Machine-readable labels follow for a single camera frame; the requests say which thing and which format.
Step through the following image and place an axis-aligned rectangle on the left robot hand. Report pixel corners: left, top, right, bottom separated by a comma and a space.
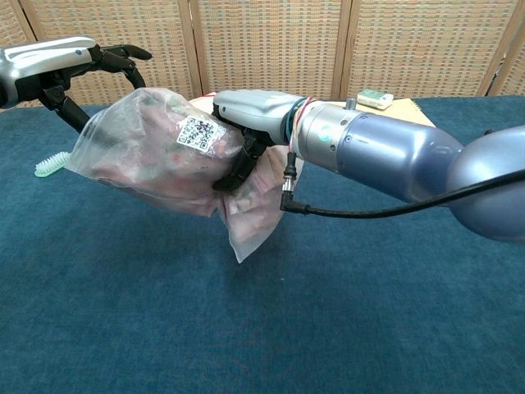
0, 35, 153, 135

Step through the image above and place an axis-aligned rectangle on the woven wicker folding screen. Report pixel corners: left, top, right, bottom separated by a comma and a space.
0, 0, 525, 108

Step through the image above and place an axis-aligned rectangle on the blue felt table cover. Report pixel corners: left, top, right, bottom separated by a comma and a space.
0, 94, 525, 394

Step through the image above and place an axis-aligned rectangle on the green plastic brush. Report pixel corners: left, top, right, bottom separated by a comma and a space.
34, 150, 71, 178

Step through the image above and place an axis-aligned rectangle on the red certificate folder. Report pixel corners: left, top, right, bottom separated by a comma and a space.
189, 92, 218, 112

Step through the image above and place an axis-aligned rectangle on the transparent plastic bag with clothing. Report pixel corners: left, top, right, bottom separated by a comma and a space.
65, 85, 304, 264

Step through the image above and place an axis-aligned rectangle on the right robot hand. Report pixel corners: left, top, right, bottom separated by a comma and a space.
211, 89, 303, 194

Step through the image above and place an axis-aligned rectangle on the beige spiral notebook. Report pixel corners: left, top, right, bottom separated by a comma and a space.
327, 96, 436, 128

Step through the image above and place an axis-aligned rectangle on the small white green box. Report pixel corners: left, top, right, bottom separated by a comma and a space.
356, 88, 395, 111

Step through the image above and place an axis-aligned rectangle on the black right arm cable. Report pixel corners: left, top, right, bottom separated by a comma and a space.
280, 151, 525, 218

